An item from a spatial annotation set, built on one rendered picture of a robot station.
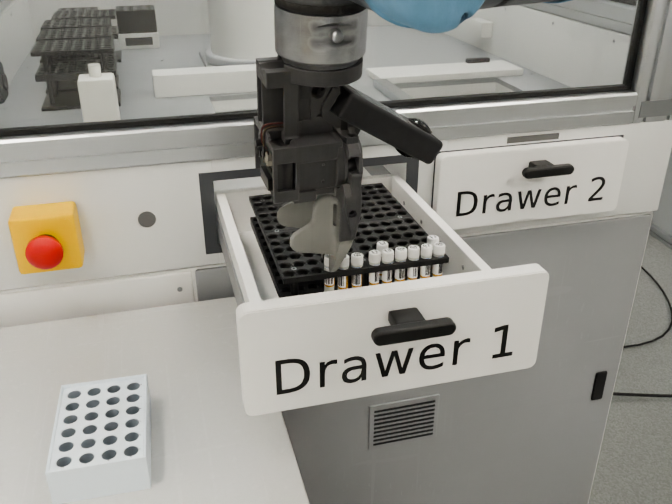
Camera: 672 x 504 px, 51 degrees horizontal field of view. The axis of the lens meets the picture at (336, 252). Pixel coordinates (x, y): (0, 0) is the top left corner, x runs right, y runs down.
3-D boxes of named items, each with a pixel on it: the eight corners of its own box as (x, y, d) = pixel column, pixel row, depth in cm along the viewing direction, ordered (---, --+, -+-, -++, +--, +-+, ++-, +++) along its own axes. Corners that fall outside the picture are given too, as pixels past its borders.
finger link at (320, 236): (286, 277, 68) (283, 191, 64) (343, 267, 70) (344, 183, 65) (294, 294, 66) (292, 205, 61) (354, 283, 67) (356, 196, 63)
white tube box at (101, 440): (151, 488, 63) (146, 456, 61) (52, 505, 61) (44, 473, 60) (151, 402, 74) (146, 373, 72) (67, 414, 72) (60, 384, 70)
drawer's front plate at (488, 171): (616, 210, 104) (630, 139, 99) (435, 232, 98) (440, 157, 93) (609, 205, 106) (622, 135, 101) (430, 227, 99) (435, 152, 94)
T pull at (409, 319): (456, 335, 60) (458, 322, 60) (374, 348, 59) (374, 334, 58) (440, 314, 63) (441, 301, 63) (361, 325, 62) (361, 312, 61)
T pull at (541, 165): (574, 174, 95) (575, 165, 95) (524, 180, 93) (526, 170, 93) (560, 166, 98) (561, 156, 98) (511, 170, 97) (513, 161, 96)
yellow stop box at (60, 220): (83, 271, 83) (73, 215, 80) (18, 278, 81) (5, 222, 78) (85, 252, 87) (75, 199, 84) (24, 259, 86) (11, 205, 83)
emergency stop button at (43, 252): (65, 269, 80) (59, 238, 78) (28, 274, 79) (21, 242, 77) (67, 258, 83) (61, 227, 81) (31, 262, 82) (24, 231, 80)
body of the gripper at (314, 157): (254, 172, 66) (250, 46, 60) (340, 162, 69) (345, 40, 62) (275, 212, 60) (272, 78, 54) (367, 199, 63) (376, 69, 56)
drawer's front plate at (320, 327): (535, 367, 70) (550, 270, 65) (245, 418, 63) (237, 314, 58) (526, 357, 71) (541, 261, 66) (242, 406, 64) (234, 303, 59)
